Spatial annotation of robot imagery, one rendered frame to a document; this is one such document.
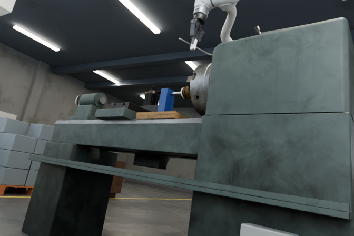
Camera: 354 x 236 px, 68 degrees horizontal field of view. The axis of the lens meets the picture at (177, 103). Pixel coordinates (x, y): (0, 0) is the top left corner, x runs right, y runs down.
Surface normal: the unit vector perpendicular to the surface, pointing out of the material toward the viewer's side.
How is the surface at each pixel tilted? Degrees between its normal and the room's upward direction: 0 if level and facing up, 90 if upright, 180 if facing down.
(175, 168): 90
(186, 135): 90
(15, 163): 90
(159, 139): 90
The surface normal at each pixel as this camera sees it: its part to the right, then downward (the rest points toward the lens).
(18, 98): 0.86, -0.01
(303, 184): -0.60, -0.30
